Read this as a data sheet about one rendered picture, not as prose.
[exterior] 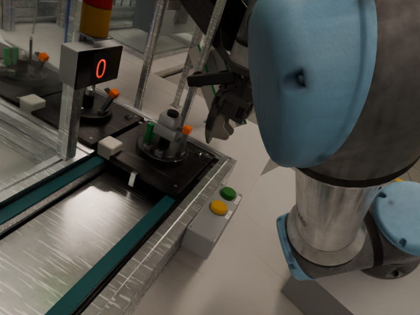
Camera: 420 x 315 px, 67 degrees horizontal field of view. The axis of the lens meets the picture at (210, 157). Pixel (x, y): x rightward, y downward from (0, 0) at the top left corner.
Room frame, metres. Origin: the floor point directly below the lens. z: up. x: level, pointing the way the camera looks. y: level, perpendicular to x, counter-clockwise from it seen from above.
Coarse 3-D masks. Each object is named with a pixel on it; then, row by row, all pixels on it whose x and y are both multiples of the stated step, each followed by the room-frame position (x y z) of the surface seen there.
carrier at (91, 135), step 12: (84, 96) 0.77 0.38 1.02; (96, 96) 0.85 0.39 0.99; (84, 108) 0.76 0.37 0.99; (96, 108) 0.79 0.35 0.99; (108, 108) 0.81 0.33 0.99; (120, 108) 0.88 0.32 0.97; (84, 120) 0.72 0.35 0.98; (96, 120) 0.74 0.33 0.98; (108, 120) 0.78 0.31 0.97; (120, 120) 0.81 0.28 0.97; (132, 120) 0.84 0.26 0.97; (84, 132) 0.68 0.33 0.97; (96, 132) 0.70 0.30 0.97; (108, 132) 0.72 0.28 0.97; (120, 132) 0.76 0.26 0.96; (84, 144) 0.65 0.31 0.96; (96, 144) 0.66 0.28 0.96
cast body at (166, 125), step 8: (168, 112) 0.72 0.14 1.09; (176, 112) 0.74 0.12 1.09; (152, 120) 0.74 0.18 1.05; (160, 120) 0.72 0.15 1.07; (168, 120) 0.71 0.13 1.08; (176, 120) 0.72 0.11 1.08; (160, 128) 0.72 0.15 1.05; (168, 128) 0.71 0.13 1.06; (176, 128) 0.73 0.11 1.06; (168, 136) 0.71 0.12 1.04; (176, 136) 0.72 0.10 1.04
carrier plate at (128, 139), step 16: (144, 128) 0.82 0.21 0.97; (128, 144) 0.71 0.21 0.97; (192, 144) 0.83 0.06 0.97; (112, 160) 0.63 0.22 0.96; (128, 160) 0.64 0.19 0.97; (144, 160) 0.67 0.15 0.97; (192, 160) 0.75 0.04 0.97; (208, 160) 0.78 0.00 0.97; (144, 176) 0.61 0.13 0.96; (160, 176) 0.63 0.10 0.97; (176, 176) 0.65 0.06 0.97; (192, 176) 0.68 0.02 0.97; (176, 192) 0.59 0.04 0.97
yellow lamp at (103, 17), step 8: (88, 8) 0.55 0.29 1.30; (96, 8) 0.55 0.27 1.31; (88, 16) 0.55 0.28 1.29; (96, 16) 0.55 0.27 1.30; (104, 16) 0.56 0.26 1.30; (80, 24) 0.55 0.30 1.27; (88, 24) 0.55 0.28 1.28; (96, 24) 0.55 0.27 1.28; (104, 24) 0.56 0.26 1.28; (88, 32) 0.55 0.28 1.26; (96, 32) 0.55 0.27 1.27; (104, 32) 0.57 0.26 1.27
